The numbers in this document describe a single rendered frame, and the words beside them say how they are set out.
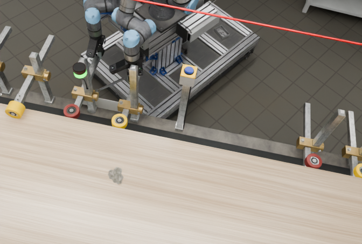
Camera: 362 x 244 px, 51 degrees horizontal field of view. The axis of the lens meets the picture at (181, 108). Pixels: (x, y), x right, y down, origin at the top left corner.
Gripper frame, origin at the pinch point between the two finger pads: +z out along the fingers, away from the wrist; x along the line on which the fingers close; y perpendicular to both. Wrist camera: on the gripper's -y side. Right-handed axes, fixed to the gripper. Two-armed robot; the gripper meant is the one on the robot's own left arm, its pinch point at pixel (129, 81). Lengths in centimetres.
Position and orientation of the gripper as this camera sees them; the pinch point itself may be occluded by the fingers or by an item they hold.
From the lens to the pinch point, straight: 204.0
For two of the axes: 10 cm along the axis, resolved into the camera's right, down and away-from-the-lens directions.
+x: -1.7, -8.4, 5.2
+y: 9.8, -1.0, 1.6
